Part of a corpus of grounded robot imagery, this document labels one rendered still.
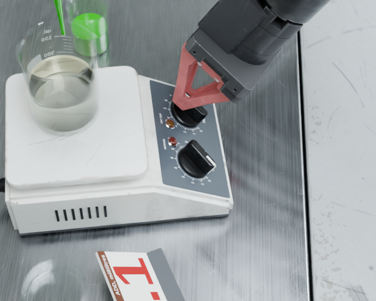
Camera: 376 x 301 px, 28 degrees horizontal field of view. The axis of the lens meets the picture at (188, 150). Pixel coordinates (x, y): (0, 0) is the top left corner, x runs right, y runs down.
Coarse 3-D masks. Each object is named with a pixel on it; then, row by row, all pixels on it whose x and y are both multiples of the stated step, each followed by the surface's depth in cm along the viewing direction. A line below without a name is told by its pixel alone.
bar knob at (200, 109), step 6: (174, 108) 70; (192, 108) 70; (198, 108) 70; (174, 114) 70; (180, 114) 70; (186, 114) 71; (192, 114) 70; (198, 114) 70; (204, 114) 70; (180, 120) 70; (186, 120) 70; (192, 120) 71; (198, 120) 70; (186, 126) 70; (192, 126) 70
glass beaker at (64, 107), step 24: (48, 24) 61; (72, 24) 61; (24, 48) 61; (48, 48) 63; (72, 48) 63; (96, 48) 60; (24, 72) 59; (96, 72) 61; (48, 96) 60; (72, 96) 60; (96, 96) 63; (48, 120) 63; (72, 120) 63
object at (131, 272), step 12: (120, 264) 64; (132, 264) 65; (144, 264) 67; (120, 276) 63; (132, 276) 64; (144, 276) 65; (120, 288) 62; (132, 288) 63; (144, 288) 64; (156, 288) 65; (132, 300) 62; (144, 300) 63; (156, 300) 64
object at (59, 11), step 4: (56, 0) 54; (60, 0) 54; (56, 4) 55; (60, 4) 55; (56, 8) 55; (60, 8) 55; (60, 12) 55; (60, 16) 56; (60, 20) 56; (60, 24) 57; (60, 28) 57; (64, 32) 58
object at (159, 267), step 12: (96, 252) 64; (108, 252) 64; (120, 252) 66; (156, 252) 68; (156, 264) 67; (168, 264) 67; (156, 276) 67; (168, 276) 67; (168, 288) 66; (168, 300) 65; (180, 300) 65
